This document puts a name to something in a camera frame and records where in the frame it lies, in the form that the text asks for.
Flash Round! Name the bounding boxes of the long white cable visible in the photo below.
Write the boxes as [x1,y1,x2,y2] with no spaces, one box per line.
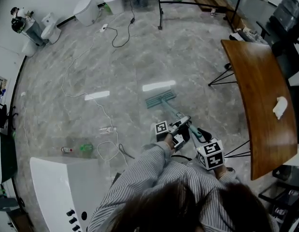
[61,28,128,166]

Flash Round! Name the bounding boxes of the wooden table black legs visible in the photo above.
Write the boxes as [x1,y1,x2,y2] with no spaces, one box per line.
[208,39,299,181]

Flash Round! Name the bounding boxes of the white bin purple lid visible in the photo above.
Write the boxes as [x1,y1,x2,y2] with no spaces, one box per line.
[103,0,125,15]

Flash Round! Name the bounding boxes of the white cabinet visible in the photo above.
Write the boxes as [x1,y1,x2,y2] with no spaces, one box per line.
[29,156,111,232]

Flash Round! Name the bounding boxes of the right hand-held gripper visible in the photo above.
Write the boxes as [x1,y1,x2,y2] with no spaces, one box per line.
[196,129,225,171]

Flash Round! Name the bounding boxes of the person's right forearm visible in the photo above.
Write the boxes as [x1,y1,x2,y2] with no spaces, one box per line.
[213,165,239,186]

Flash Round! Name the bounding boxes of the black office chair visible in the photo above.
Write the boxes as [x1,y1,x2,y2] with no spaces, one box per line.
[256,0,299,79]

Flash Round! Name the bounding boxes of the teal mop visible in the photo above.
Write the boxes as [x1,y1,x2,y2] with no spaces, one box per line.
[145,89,203,152]

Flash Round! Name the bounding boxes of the black metal shelf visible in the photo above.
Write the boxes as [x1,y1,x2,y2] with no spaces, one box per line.
[257,164,299,232]

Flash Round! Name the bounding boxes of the grey crumpled clothes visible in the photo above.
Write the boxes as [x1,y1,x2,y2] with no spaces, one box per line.
[228,27,268,44]

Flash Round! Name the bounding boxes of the person's striped shirt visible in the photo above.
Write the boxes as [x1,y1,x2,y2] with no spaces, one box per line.
[87,158,280,232]

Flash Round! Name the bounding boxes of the white cylindrical bin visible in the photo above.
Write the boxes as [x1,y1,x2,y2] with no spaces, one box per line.
[73,0,100,27]

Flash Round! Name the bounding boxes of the black cable with adapter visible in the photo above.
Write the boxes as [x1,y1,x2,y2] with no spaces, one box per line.
[104,0,136,48]

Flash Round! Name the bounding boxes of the white toilet with tank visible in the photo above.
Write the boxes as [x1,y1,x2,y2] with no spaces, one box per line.
[40,12,62,44]

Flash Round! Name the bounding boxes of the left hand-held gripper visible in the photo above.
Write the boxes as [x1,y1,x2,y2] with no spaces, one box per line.
[154,116,191,152]

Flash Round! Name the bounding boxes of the white crumpled cloth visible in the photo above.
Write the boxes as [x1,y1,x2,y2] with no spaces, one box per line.
[272,96,288,120]

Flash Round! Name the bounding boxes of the black metal rack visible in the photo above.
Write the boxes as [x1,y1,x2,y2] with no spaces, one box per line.
[156,0,245,31]

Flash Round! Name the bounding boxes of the clear plastic bottle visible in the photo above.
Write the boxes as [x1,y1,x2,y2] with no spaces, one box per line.
[99,126,117,134]

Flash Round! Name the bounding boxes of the grey marble floor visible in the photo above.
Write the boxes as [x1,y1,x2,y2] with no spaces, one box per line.
[9,0,285,232]

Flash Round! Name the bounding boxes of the person's left forearm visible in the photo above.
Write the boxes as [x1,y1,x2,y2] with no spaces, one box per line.
[120,135,175,193]

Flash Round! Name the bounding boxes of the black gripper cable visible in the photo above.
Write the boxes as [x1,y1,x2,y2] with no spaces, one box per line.
[118,143,192,161]

